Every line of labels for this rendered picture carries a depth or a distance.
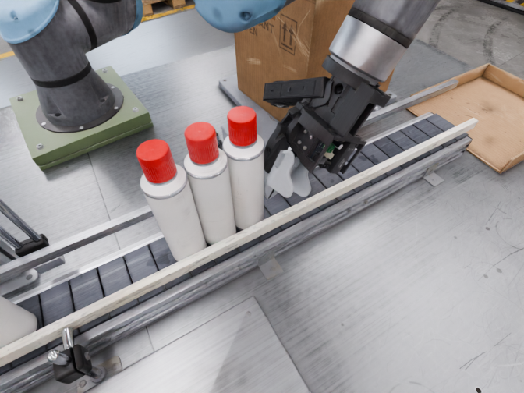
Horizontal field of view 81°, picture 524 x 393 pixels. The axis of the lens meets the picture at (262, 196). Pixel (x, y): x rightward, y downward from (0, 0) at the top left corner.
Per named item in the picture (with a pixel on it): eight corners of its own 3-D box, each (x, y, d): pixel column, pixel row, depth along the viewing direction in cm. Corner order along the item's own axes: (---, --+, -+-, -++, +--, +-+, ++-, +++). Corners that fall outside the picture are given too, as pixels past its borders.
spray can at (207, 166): (215, 254, 46) (190, 154, 30) (197, 231, 49) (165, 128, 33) (243, 235, 48) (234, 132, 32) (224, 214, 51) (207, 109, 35)
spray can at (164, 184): (179, 271, 44) (133, 175, 28) (168, 244, 47) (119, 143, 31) (212, 255, 46) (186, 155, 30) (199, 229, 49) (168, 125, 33)
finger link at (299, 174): (284, 218, 45) (316, 168, 40) (263, 192, 48) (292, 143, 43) (298, 217, 47) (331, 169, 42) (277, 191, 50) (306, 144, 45)
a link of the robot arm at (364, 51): (334, 7, 33) (373, 32, 38) (313, 49, 35) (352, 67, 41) (385, 34, 29) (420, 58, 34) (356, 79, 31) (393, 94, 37)
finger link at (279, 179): (268, 220, 43) (301, 168, 38) (248, 192, 46) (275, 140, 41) (284, 218, 45) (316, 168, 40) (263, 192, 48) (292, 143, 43)
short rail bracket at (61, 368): (90, 393, 39) (37, 377, 30) (86, 370, 41) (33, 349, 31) (115, 378, 40) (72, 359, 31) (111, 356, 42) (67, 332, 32)
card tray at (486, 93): (500, 174, 63) (512, 160, 60) (404, 108, 77) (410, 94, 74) (578, 126, 73) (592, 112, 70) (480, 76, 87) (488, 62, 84)
